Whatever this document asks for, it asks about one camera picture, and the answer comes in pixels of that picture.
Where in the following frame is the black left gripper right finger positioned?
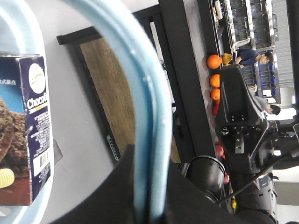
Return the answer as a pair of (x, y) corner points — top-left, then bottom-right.
(163, 162), (273, 224)

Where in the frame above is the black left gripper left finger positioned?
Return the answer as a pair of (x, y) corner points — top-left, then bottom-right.
(53, 145), (135, 224)

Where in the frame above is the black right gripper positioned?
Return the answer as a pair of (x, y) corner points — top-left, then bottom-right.
(215, 65), (271, 173)

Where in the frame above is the navy Danisa cookie box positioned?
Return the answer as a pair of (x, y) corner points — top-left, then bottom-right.
(0, 55), (51, 206)

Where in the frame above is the light blue plastic basket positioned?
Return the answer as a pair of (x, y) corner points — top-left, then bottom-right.
(0, 0), (172, 224)

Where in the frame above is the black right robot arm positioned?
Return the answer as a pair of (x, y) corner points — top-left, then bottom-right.
(185, 65), (299, 224)

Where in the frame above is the orange fruit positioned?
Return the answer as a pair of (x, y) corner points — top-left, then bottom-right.
(206, 54), (222, 69)
(209, 74), (221, 88)
(210, 88), (221, 100)

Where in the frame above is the person in grey shirt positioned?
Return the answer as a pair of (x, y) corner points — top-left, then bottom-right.
(254, 96), (281, 115)

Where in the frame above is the yellow pear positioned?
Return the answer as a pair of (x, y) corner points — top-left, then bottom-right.
(222, 53), (232, 65)

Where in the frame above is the person in navy shirt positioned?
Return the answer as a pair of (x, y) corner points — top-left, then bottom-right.
(235, 49), (273, 68)

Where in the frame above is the black wooden produce stand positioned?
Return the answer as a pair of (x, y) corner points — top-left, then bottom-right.
(57, 0), (218, 162)

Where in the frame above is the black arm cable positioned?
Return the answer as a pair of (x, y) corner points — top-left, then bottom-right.
(216, 149), (299, 206)

